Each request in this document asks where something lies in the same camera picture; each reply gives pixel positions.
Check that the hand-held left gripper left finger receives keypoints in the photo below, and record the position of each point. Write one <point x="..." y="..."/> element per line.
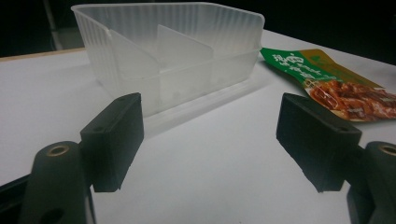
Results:
<point x="113" y="140"/>

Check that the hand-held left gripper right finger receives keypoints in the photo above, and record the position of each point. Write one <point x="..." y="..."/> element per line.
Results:
<point x="314" y="137"/>

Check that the green snack packet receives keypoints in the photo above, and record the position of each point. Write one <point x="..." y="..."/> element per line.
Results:
<point x="336" y="84"/>

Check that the translucent plastic divided container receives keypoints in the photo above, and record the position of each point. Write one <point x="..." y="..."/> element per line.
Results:
<point x="174" y="59"/>

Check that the metal stand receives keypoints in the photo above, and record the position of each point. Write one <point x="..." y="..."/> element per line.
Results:
<point x="51" y="21"/>

